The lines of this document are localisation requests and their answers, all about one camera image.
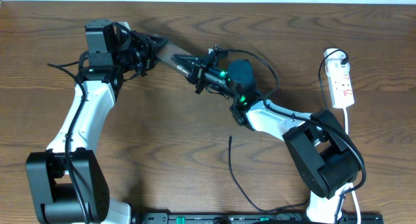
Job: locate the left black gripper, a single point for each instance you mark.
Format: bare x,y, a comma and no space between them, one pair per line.
149,47

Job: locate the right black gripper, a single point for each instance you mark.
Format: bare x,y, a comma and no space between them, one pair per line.
200,68

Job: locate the Galaxy S25 Ultra smartphone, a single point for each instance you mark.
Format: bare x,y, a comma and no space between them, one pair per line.
164,55

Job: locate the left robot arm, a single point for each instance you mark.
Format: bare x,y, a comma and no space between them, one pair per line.
66,182

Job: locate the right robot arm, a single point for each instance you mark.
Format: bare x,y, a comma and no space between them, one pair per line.
328,162

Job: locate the white power strip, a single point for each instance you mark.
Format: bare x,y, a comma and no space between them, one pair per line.
337,69

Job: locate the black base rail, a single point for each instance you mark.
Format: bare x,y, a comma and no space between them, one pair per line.
164,218

